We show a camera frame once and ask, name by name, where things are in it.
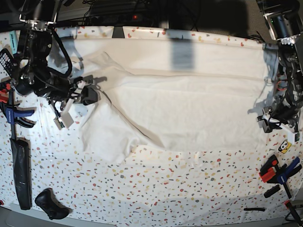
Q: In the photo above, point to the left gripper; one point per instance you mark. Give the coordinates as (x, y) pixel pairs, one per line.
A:
(280, 116)

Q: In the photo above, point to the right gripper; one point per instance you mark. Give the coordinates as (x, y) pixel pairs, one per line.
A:
(78, 91)

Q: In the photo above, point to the white T-shirt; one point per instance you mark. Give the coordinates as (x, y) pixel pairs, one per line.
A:
(179, 96)

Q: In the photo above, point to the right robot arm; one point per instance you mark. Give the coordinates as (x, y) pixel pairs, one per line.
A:
(34, 46)

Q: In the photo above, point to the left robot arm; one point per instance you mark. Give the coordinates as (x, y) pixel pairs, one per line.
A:
(286, 28)

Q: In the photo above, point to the yellow cartoon face sticker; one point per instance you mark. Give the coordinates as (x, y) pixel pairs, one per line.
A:
(284, 147)

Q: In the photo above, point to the right blue bar clamp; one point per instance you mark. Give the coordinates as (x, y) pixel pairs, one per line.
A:
(272, 173)

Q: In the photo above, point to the blue bar clamp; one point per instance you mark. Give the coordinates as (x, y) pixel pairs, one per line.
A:
(272, 173)
(11, 112)

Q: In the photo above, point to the small black block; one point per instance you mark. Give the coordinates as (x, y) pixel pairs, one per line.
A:
(271, 191)

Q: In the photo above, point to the black table edge clip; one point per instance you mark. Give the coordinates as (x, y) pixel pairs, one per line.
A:
(118, 32)

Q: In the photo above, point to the black power strip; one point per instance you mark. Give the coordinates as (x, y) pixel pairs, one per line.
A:
(114, 19)

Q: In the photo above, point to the left blue bar clamp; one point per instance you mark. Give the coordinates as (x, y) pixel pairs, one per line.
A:
(11, 112)

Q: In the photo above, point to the black TV remote control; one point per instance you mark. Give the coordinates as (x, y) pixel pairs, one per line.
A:
(8, 63)

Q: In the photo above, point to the long black sleeve pouch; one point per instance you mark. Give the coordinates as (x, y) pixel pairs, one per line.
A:
(21, 173)

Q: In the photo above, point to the black game controller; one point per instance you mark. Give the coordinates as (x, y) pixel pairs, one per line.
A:
(47, 201)

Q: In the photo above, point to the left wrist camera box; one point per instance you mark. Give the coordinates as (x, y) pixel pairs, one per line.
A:
(297, 137)

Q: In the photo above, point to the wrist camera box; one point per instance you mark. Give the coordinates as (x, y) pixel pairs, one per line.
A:
(63, 120)
(297, 137)

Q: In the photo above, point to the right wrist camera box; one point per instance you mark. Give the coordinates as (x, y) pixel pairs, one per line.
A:
(63, 120)

